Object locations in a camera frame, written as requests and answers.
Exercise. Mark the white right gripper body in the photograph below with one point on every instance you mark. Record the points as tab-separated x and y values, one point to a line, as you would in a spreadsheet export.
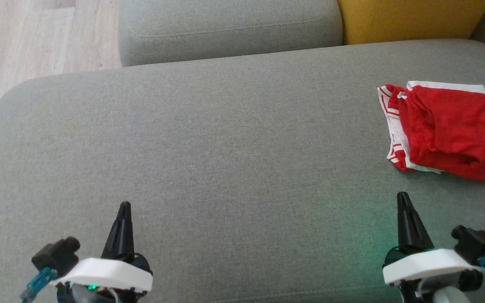
427	265

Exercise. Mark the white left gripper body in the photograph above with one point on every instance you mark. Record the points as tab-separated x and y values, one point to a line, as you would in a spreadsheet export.
103	273

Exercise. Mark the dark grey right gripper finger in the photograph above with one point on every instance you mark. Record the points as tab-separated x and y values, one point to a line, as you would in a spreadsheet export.
417	231
400	227

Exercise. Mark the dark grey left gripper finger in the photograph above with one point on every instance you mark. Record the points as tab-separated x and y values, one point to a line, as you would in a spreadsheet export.
114	235
129	235

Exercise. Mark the red jersey with lettering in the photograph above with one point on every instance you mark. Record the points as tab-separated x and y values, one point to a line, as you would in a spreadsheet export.
394	126

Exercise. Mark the red shorts with white stripe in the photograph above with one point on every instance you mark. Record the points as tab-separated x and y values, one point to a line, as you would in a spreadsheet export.
457	126

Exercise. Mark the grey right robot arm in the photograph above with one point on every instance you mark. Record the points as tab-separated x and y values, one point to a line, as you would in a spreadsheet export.
449	296

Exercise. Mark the large grey sofa seat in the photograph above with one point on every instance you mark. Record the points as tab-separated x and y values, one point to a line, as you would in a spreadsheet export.
225	168

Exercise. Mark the yellow sofa backrest cushion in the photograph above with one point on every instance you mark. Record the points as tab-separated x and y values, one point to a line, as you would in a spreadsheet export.
411	19

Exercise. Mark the small grey sofa seat cushion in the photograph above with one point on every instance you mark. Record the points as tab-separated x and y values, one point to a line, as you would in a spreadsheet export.
225	29

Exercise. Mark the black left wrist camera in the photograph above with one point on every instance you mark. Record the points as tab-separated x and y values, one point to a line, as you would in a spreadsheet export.
57	252

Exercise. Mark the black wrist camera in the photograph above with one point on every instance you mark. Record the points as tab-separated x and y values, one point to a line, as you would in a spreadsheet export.
476	244
57	252

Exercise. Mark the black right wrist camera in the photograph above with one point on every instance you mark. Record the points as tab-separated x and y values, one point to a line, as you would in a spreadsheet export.
476	244

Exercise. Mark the blue left camera connector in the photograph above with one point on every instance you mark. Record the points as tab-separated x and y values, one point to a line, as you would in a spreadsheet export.
38	284

